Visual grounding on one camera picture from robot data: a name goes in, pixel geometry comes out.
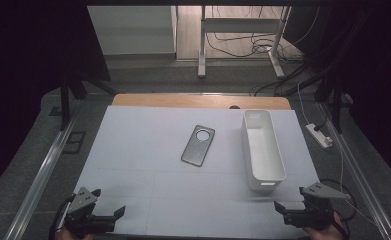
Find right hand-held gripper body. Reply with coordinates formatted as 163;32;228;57
282;182;353;231

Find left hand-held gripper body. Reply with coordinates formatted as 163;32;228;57
62;186;117;239

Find grey phone case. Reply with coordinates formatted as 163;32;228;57
180;124;216;168

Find person's left hand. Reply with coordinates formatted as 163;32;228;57
56;229;96;240

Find person's right hand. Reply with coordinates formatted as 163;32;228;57
301;212;347;240

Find white table cover sheet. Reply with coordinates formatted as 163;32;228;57
66;105;321;240

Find white power strip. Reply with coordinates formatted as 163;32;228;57
305;123;334;150

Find white plastic storage box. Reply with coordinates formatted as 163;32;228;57
241;109;287;192

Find black metal stand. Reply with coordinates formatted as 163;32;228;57
314;74;352;135
59;74;119;132

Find white cabinet panel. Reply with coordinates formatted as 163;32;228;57
87;5;178;56

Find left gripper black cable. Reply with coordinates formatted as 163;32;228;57
48;194;76;240

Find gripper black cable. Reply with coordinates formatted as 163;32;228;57
332;213;351;240
48;194;76;240

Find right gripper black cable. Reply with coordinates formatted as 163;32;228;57
332;213;351;240

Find silver metal rail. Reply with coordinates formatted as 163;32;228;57
3;101;86;240
317;101;391;240

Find thin white cable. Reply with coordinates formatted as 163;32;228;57
297;81;381;229

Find tangle of black cables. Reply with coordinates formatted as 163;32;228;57
205;5;321;98

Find white metal desk frame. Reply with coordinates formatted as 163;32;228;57
197;5;292;80

